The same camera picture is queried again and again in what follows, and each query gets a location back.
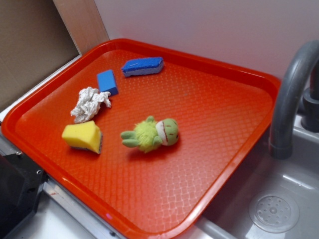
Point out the yellow sponge wedge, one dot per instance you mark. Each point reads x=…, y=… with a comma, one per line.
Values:
x=85, y=135

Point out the grey toy sink basin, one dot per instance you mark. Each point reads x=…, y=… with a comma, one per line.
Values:
x=227, y=216

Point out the round sink drain cover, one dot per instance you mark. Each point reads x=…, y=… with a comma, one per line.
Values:
x=274, y=211

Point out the orange plastic tray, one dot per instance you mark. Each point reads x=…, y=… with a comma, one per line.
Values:
x=221, y=111

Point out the green plush frog toy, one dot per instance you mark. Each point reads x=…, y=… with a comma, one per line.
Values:
x=150, y=134

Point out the dark faucet handle knob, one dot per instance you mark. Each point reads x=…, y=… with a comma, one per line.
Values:
x=310, y=121

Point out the small blue foam block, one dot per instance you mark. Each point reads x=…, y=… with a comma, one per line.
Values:
x=107, y=82

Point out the brown cardboard panel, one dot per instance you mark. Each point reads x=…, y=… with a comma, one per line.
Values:
x=34, y=43

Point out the grey curved faucet spout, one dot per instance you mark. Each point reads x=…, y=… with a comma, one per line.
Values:
x=295, y=81

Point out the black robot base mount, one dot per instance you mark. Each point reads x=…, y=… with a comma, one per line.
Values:
x=21, y=183

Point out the crumpled white paper towel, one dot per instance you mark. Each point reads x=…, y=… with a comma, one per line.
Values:
x=89, y=104

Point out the blue scrub sponge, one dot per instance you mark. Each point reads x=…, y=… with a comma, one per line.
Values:
x=143, y=66

